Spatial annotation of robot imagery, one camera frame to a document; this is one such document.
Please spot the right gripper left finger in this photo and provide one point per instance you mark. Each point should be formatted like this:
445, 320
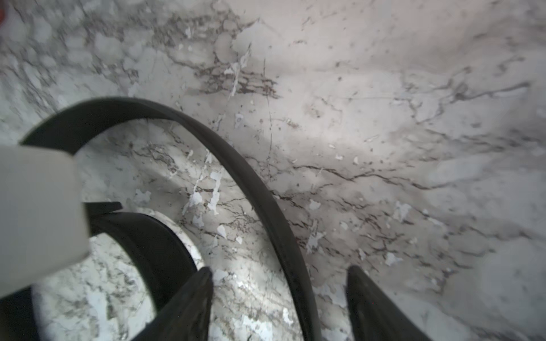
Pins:
187, 315

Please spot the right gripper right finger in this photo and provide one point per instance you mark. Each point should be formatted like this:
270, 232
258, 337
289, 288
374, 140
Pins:
372, 313

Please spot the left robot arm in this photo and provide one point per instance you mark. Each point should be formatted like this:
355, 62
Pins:
44, 226

